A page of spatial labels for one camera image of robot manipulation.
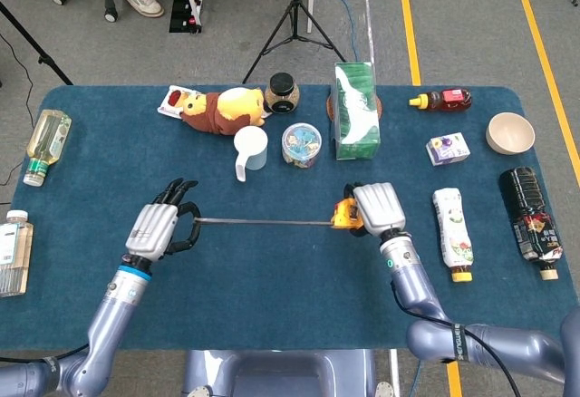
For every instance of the yellow tape measure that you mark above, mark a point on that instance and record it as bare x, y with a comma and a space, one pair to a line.
346, 213

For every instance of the clear tub of colourful clips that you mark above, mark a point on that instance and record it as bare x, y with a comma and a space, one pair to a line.
301, 143

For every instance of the white red snack packet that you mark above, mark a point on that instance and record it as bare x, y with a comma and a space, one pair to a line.
172, 98

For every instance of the black drink bottle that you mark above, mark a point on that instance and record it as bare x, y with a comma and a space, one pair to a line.
528, 206

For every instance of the clear bottle white cap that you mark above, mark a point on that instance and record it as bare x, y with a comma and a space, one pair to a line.
13, 252

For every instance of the small purple white carton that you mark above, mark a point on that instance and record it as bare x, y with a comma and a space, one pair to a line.
447, 148

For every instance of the honey bottle yellow cap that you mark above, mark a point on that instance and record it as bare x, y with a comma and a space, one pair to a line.
446, 100

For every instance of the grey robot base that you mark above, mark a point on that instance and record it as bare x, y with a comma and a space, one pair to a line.
281, 374

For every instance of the white plastic measuring cup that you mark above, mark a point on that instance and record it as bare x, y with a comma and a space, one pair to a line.
250, 143

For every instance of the beige bowl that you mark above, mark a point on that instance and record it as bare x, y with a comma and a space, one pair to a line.
510, 133

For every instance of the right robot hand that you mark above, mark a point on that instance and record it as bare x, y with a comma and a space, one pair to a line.
380, 209

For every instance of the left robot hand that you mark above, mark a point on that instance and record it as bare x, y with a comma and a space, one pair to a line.
149, 231

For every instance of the green tissue box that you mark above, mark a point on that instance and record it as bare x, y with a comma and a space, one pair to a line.
355, 111

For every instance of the blue table mat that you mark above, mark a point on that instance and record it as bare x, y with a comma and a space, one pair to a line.
272, 279

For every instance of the yellow tea bottle green cap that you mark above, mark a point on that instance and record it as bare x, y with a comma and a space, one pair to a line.
47, 138

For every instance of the black power strip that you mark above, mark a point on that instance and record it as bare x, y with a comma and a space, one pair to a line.
181, 12

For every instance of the yellow brown plush toy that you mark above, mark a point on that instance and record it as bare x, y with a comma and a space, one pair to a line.
226, 109

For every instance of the black light stand leg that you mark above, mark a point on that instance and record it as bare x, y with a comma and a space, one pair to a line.
31, 43

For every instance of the white squeeze bottle yellow cap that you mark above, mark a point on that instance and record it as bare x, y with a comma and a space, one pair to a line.
453, 229

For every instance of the grain jar black lid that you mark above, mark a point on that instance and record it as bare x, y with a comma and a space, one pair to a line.
282, 91

